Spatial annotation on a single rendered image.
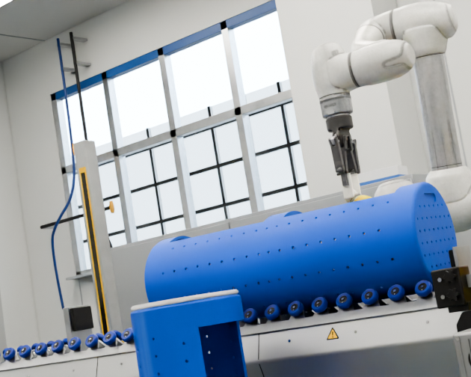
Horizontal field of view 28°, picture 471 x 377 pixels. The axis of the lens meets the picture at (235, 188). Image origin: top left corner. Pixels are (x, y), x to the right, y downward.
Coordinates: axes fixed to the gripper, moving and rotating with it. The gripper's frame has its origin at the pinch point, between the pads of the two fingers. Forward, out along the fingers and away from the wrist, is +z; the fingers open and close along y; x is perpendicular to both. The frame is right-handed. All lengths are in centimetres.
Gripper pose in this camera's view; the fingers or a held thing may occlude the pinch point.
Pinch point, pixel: (351, 186)
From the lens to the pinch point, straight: 265.4
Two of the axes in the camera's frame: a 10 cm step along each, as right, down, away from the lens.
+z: 1.6, 9.8, -1.2
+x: 8.2, -2.0, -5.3
